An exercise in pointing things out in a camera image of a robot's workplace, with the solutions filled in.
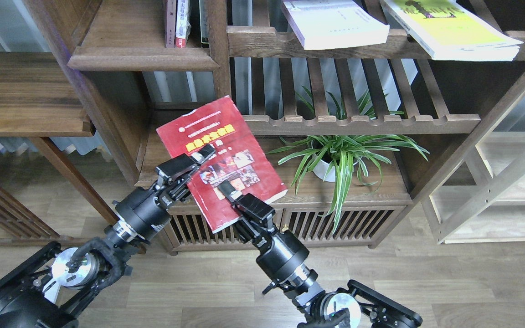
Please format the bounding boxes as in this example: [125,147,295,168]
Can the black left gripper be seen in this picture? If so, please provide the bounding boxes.
[113,144,216,241]

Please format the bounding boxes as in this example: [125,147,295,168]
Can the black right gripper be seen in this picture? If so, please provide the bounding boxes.
[217,180,311,285]

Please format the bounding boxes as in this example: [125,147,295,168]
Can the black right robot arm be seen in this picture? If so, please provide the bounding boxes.
[218,181,423,328]

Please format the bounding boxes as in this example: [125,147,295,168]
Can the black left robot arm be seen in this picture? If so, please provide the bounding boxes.
[0,144,215,328]

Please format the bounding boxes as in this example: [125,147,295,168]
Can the dark wooden side shelf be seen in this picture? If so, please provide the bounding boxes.
[0,52,118,246]

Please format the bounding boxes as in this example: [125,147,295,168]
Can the light wooden shelf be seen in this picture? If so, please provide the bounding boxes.
[422,91,525,244]

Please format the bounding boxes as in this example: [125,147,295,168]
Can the red white upright book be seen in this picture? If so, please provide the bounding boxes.
[175,0,191,48]

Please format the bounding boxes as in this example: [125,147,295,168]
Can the spider plant leaves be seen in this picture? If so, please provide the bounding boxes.
[262,86,430,234]

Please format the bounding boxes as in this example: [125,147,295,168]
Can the dark upright book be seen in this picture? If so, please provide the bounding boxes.
[198,0,210,48]

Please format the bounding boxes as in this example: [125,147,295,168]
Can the dark wooden bookshelf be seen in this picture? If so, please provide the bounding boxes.
[24,0,525,248]

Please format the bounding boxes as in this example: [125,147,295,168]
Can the white table leg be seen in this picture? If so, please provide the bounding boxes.
[42,279,61,304]

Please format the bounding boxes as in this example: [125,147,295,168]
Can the yellow green book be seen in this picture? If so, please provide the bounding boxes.
[381,0,523,62]

